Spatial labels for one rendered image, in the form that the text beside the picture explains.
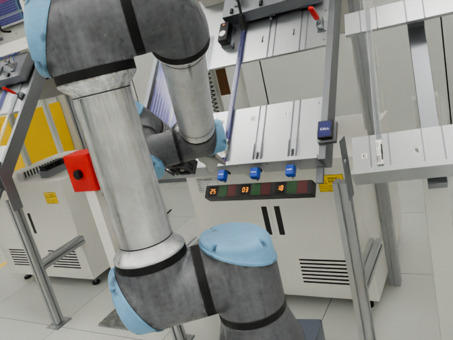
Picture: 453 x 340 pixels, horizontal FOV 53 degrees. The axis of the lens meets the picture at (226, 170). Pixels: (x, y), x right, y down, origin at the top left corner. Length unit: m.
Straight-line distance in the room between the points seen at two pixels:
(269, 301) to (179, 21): 0.44
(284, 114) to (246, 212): 0.55
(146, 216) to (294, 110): 0.77
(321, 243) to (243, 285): 1.03
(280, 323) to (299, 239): 0.99
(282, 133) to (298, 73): 1.99
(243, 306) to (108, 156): 0.31
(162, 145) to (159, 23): 0.38
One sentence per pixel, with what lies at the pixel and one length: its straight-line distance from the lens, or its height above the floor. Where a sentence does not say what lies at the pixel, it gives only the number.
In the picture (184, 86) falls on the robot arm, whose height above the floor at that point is 1.01.
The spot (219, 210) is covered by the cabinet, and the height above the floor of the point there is 0.44.
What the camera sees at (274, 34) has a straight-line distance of 1.55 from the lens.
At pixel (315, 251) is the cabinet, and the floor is 0.26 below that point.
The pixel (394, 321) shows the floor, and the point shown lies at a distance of 1.80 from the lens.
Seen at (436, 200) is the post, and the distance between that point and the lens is 1.28.
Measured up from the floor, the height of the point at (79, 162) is 0.75.
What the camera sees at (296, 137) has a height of 0.77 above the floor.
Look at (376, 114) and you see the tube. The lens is 1.10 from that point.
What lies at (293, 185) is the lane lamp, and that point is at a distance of 1.25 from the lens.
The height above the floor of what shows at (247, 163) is 0.73.
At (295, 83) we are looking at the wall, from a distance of 3.31.
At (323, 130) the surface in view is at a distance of 1.23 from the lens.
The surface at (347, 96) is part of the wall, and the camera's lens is 3.23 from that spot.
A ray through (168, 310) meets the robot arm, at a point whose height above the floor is 0.71.
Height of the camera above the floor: 1.07
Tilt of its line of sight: 15 degrees down
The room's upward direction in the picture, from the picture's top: 14 degrees counter-clockwise
